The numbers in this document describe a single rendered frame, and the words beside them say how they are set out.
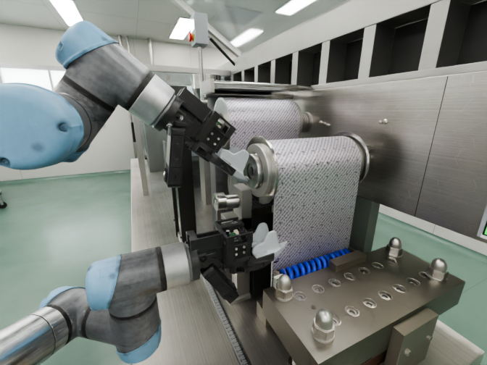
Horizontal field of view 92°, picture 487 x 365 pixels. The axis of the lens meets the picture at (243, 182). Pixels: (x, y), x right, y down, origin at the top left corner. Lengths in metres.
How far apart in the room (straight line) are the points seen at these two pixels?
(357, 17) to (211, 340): 0.86
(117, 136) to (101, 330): 5.57
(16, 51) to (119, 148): 2.31
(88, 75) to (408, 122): 0.62
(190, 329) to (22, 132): 0.50
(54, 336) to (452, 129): 0.78
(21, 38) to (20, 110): 6.00
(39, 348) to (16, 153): 0.32
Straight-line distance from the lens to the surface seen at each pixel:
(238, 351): 0.59
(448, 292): 0.66
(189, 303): 0.69
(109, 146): 6.00
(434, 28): 0.67
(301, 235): 0.56
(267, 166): 0.45
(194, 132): 0.44
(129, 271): 0.42
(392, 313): 0.54
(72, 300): 0.55
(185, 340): 0.62
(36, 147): 0.27
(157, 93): 0.41
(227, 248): 0.43
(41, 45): 6.19
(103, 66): 0.41
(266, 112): 0.71
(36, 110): 0.27
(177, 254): 0.42
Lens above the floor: 1.37
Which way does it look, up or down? 17 degrees down
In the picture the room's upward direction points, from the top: straight up
